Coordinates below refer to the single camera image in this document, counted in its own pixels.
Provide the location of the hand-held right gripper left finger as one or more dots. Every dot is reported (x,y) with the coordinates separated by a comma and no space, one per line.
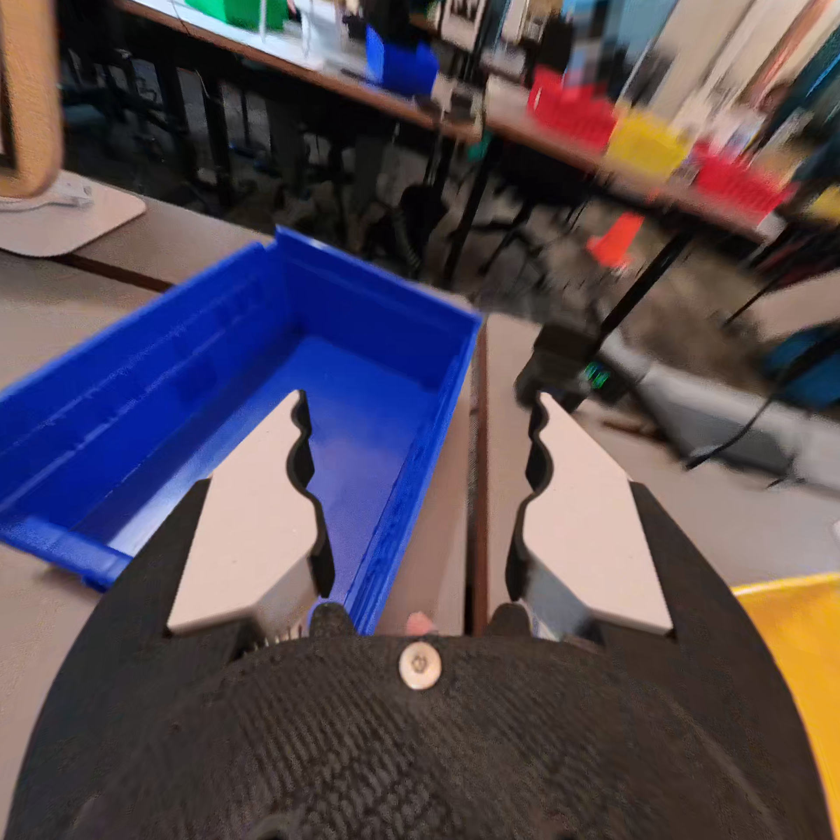
(253,525)

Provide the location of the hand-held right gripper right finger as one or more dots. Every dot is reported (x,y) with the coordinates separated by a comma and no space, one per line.
(584,525)

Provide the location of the grey desk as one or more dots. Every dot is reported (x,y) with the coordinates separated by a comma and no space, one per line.
(39,308)

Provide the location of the black charger case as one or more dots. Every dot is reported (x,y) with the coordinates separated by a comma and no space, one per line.
(558,354)

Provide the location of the large yellow plastic bin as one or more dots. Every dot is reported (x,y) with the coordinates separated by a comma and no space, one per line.
(807,656)

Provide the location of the orange traffic cone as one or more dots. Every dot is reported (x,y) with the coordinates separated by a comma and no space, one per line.
(617,243)

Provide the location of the wooden background table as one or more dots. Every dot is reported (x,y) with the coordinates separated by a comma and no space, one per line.
(590,159)
(308,59)

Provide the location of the long red plastic bin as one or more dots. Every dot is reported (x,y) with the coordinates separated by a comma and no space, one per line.
(741,180)

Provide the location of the small yellow plastic bin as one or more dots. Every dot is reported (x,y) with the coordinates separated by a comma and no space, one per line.
(646,148)

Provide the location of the small red plastic bin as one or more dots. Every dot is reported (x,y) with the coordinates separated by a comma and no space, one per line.
(571,111)

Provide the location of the wooden instruction board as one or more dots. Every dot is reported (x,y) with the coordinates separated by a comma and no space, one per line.
(33,98)

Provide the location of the small blue plastic bin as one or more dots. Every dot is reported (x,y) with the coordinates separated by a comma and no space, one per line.
(403,65)

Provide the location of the green plastic bin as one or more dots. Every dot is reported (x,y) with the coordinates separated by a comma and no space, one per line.
(236,13)

